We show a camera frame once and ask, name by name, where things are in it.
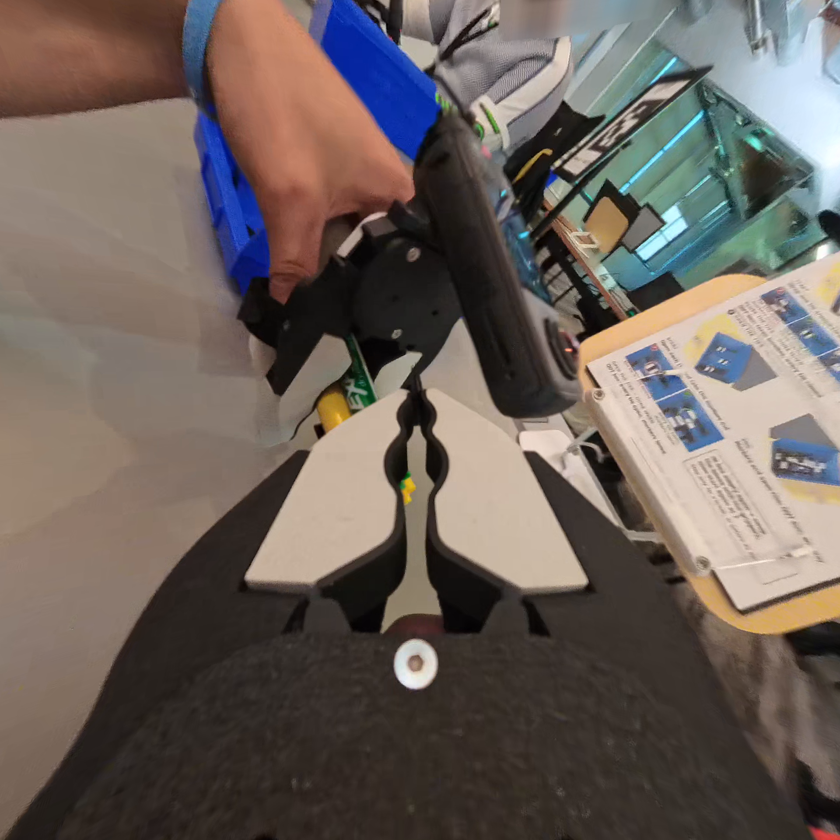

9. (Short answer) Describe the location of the white desk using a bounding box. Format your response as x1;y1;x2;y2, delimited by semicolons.
0;98;526;836

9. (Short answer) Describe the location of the laminated instruction sheet board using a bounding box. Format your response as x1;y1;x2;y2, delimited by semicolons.
585;252;840;615

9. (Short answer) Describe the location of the green marker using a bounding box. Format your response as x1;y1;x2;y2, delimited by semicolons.
343;332;416;490

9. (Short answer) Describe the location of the blue wristband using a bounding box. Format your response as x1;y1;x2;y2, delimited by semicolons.
182;0;227;118

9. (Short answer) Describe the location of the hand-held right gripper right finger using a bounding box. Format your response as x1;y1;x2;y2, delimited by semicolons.
422;387;591;632

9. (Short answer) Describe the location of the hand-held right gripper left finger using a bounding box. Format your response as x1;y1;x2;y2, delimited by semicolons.
243;387;416;631

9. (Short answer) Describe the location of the round light wooden table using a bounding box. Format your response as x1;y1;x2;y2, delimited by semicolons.
580;273;840;636

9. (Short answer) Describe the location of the grey square panel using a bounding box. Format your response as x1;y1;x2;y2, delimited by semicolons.
623;205;665;254

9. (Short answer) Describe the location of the blue plastic bin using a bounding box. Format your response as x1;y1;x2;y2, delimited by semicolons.
193;0;441;298

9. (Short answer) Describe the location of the brown wooden table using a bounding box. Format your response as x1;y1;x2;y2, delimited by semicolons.
541;200;636;320

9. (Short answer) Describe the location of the person's left hand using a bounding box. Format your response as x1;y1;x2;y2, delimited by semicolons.
205;0;419;304

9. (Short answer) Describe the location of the tan square panel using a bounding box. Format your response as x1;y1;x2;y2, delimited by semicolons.
583;196;635;249

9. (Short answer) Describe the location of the person's left forearm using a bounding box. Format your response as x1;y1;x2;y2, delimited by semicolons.
0;0;198;120

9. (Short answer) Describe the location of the black bag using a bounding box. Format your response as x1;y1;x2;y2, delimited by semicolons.
505;104;606;206

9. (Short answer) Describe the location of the black white printed tag board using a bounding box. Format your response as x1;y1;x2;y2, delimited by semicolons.
556;64;715;185

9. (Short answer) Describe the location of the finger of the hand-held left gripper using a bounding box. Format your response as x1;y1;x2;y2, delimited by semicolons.
377;351;425;396
251;333;360;448

